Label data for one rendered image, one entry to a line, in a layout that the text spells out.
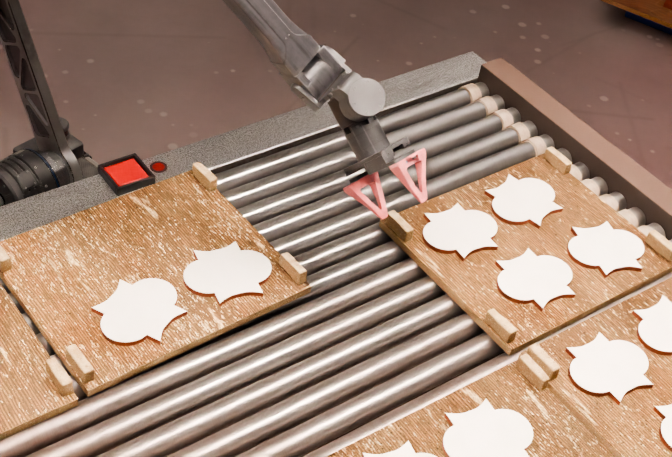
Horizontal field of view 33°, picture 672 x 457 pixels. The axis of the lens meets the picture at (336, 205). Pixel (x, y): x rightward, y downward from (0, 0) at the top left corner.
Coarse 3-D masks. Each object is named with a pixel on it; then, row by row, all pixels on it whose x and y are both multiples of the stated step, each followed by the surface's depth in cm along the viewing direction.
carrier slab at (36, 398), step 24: (0, 288) 179; (0, 312) 175; (0, 336) 172; (24, 336) 172; (0, 360) 168; (24, 360) 169; (0, 384) 165; (24, 384) 165; (48, 384) 166; (0, 408) 162; (24, 408) 162; (48, 408) 163; (0, 432) 159
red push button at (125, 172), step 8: (128, 160) 207; (104, 168) 204; (112, 168) 205; (120, 168) 205; (128, 168) 205; (136, 168) 205; (112, 176) 203; (120, 176) 203; (128, 176) 203; (136, 176) 204; (144, 176) 204; (120, 184) 202
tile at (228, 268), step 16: (208, 256) 188; (224, 256) 189; (240, 256) 189; (256, 256) 190; (192, 272) 185; (208, 272) 185; (224, 272) 186; (240, 272) 186; (256, 272) 187; (192, 288) 182; (208, 288) 183; (224, 288) 183; (240, 288) 184; (256, 288) 184
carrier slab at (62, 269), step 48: (144, 192) 200; (192, 192) 201; (48, 240) 188; (96, 240) 189; (144, 240) 191; (192, 240) 192; (240, 240) 193; (48, 288) 180; (96, 288) 181; (288, 288) 186; (48, 336) 173; (96, 336) 174; (192, 336) 176; (96, 384) 167
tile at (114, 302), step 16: (128, 288) 181; (144, 288) 181; (160, 288) 182; (112, 304) 178; (128, 304) 178; (144, 304) 179; (160, 304) 179; (112, 320) 175; (128, 320) 176; (144, 320) 176; (160, 320) 176; (112, 336) 173; (128, 336) 173; (144, 336) 174; (160, 336) 174
